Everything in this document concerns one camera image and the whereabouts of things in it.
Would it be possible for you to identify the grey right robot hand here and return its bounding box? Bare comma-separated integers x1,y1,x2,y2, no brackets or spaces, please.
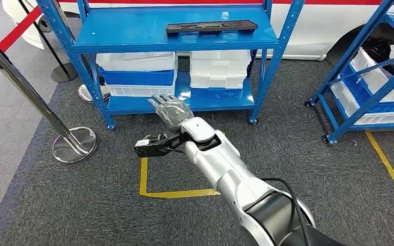
147,94,195,134

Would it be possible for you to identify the long black plastic part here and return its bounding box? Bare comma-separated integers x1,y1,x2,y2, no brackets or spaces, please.
166,19,259,34

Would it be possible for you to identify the blue metal shelf rack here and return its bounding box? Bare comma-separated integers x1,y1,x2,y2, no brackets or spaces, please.
304,0,394,145
35,0,306,131

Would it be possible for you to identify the white car with red stripe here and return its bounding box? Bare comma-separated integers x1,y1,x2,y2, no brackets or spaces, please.
1,0,394,87

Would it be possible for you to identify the red barrier belt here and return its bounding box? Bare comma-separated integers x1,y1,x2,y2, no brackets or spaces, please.
0,6,43,53

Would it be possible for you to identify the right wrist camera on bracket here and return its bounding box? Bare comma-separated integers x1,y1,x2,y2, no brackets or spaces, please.
133,130,191,159

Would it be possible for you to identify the chrome stanchion post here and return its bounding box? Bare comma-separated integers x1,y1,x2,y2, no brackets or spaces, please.
0,42,98,165
49,0,111,104

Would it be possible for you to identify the black stanchion post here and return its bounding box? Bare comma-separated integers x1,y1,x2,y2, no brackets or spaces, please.
17,0,79,83

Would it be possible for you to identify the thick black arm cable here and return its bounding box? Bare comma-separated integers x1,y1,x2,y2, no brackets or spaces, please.
261,178,311,246

